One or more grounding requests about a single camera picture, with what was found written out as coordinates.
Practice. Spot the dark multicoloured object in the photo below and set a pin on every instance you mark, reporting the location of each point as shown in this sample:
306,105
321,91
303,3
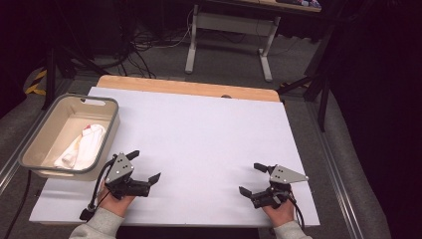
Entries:
308,3

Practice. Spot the black metal stand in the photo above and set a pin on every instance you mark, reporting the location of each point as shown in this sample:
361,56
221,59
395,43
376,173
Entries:
323,99

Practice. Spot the aluminium frame rail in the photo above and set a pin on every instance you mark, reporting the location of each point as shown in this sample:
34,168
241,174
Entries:
10,169
335,172

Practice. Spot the white desk frame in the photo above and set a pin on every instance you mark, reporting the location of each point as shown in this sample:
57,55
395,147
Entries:
232,23

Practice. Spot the person's right hand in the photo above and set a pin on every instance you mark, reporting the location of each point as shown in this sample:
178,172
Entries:
280,215

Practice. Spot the white t-shirt with chick print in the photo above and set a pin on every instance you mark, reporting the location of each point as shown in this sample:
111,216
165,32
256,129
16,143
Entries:
86,146

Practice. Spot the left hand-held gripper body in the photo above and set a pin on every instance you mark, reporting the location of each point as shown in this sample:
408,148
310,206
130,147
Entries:
121,169

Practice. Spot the yellow black hazard tape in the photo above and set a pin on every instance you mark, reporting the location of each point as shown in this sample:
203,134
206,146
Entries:
40,75

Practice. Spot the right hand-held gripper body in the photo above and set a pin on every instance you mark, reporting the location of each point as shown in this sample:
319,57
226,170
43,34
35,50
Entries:
285,176

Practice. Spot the person's left hand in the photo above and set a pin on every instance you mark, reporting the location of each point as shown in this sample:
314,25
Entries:
114,204

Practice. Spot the beige bin with grey rim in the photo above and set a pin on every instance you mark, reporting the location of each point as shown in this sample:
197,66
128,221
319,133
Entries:
66,113

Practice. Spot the dark round table grommet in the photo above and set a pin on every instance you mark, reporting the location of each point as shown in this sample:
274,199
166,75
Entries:
226,96

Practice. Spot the black tripod stand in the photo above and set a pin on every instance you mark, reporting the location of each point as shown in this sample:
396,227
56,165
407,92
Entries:
50,76

